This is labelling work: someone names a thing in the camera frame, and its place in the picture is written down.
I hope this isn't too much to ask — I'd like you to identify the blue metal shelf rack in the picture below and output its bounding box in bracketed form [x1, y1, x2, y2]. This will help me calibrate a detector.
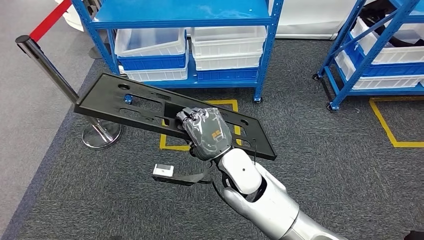
[71, 0, 285, 104]
[311, 0, 424, 111]

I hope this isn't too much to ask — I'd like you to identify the red barrier belt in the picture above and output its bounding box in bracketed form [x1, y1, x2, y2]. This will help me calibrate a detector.
[29, 0, 73, 43]

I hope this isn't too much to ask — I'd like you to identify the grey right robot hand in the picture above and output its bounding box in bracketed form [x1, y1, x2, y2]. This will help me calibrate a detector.
[175, 106, 233, 163]

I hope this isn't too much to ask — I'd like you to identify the clear white storage bin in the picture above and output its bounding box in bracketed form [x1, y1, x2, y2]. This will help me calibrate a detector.
[114, 27, 187, 58]

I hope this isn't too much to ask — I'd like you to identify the yellow floor tape square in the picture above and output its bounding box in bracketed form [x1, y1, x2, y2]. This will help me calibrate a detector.
[159, 98, 243, 152]

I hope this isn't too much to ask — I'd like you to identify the dark barrier stanchion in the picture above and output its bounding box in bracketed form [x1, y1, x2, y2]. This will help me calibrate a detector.
[81, 0, 112, 61]

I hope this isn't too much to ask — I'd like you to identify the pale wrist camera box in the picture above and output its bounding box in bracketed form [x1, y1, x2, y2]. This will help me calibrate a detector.
[152, 163, 175, 178]

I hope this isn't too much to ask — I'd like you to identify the black camera bracket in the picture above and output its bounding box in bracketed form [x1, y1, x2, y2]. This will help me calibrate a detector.
[152, 165, 215, 187]

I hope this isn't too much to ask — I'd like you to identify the chrome barrier stanchion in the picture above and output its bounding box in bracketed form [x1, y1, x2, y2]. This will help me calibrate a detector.
[14, 34, 123, 151]

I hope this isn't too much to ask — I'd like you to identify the white car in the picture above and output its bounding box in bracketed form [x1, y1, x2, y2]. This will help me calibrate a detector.
[54, 0, 364, 41]

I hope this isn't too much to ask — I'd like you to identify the black plastic panel part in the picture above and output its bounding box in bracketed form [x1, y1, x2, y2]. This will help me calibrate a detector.
[72, 72, 278, 162]

